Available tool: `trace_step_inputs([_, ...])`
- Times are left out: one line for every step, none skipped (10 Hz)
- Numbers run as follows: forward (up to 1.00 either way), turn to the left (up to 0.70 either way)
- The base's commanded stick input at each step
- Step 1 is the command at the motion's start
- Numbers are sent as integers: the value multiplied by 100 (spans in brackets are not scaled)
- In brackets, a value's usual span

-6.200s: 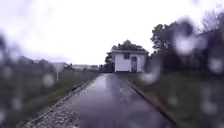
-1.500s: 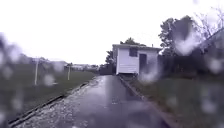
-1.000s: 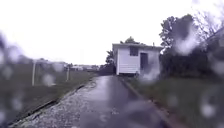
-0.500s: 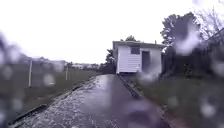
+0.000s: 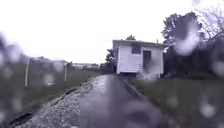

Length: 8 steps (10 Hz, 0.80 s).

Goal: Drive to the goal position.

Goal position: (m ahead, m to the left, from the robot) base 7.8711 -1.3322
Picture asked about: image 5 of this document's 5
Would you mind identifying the small white shed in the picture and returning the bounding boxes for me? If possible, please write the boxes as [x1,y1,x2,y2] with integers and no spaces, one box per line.
[112,39,167,78]

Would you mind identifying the row of distant buildings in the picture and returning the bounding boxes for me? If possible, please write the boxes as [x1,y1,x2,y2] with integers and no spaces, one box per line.
[68,62,101,71]

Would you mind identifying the wet grey gravel path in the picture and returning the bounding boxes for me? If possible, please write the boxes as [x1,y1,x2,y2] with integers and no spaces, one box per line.
[14,73,178,128]

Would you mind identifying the grass verge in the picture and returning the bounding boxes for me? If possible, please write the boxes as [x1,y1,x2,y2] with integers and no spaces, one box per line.
[121,76,224,128]

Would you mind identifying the tall dark tree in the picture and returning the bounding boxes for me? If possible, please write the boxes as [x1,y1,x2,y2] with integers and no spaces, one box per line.
[160,11,224,79]

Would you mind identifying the grass field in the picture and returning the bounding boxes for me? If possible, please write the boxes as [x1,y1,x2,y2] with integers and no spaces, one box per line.
[0,68,98,128]

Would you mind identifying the fence with pale posts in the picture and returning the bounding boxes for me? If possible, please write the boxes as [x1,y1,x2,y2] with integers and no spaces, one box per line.
[23,57,69,88]

